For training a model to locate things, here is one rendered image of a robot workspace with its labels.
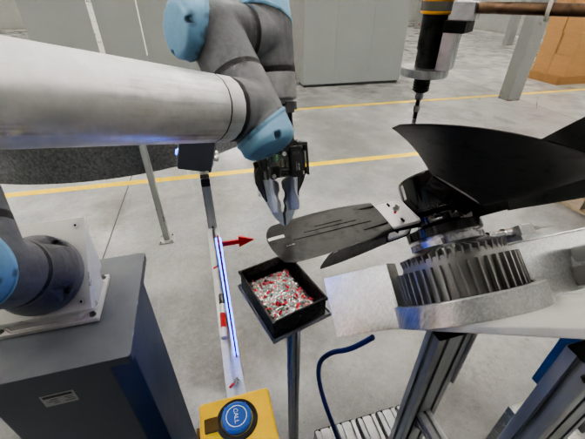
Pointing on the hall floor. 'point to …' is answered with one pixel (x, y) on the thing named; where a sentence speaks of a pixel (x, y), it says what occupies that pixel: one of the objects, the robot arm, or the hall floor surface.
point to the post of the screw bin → (293, 383)
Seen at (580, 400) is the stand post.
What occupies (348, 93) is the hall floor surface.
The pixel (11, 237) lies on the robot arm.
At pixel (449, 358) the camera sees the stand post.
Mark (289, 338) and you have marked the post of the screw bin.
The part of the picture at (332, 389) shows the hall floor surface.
